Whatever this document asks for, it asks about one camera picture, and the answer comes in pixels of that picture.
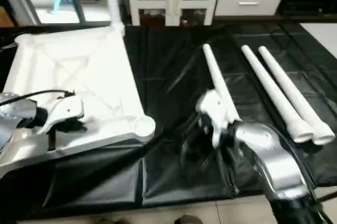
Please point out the white plastic table leg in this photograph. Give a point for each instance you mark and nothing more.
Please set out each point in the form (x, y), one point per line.
(295, 92)
(113, 0)
(216, 77)
(274, 92)

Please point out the white plastic table top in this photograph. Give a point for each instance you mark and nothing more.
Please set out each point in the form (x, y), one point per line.
(95, 71)

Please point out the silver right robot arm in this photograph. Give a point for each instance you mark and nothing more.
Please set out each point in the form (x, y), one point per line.
(274, 161)

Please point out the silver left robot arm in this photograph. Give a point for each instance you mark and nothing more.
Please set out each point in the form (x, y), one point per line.
(21, 145)

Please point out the black work mat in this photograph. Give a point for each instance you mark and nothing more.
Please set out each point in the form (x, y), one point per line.
(168, 171)

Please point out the black right robot foot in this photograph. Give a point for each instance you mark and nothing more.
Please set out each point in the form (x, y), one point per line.
(188, 220)

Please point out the black robot foot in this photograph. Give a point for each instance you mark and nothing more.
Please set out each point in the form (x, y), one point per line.
(188, 220)
(108, 221)

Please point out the black left robot foot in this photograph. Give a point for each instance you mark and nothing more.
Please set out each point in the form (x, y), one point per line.
(108, 221)

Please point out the white flat board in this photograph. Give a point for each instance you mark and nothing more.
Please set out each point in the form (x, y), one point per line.
(321, 37)

